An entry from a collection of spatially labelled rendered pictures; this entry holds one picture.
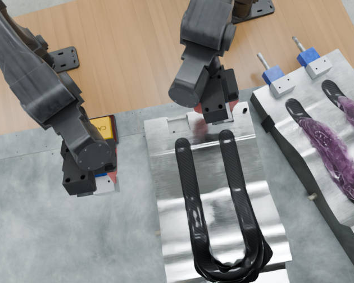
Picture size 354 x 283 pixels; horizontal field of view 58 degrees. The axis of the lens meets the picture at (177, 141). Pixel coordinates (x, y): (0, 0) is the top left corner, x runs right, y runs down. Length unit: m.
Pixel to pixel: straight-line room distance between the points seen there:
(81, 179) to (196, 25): 0.31
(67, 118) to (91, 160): 0.08
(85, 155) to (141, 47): 0.55
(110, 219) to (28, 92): 0.44
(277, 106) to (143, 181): 0.40
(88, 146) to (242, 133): 0.41
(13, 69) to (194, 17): 0.29
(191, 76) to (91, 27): 0.58
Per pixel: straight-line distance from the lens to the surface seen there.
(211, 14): 0.54
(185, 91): 0.54
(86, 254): 0.89
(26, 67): 0.55
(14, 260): 0.96
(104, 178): 0.71
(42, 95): 0.53
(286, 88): 0.86
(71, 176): 0.56
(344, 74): 0.96
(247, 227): 0.73
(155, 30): 1.02
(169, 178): 0.77
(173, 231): 0.73
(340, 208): 0.84
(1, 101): 1.06
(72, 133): 0.52
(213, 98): 0.59
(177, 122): 0.82
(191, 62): 0.56
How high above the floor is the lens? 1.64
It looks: 75 degrees down
